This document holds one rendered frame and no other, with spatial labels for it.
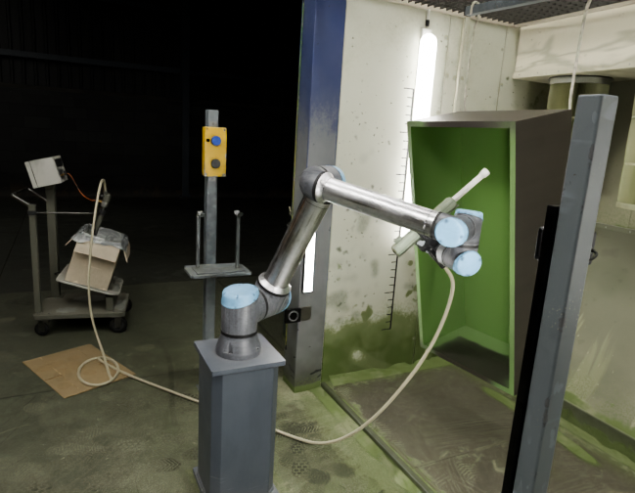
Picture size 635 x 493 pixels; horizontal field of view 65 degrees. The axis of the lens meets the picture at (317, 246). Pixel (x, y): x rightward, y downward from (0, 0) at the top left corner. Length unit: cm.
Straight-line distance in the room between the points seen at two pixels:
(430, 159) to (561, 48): 122
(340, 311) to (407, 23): 171
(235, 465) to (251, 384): 35
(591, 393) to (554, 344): 215
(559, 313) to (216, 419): 145
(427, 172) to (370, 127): 56
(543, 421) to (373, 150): 213
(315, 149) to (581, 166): 196
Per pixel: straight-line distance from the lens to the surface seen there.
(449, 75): 332
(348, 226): 298
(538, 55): 357
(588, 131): 104
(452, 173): 271
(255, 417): 218
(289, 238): 203
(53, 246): 440
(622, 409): 316
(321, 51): 285
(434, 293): 279
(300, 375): 316
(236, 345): 208
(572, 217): 105
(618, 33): 327
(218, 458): 223
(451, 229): 158
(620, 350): 327
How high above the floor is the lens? 154
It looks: 12 degrees down
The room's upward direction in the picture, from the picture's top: 4 degrees clockwise
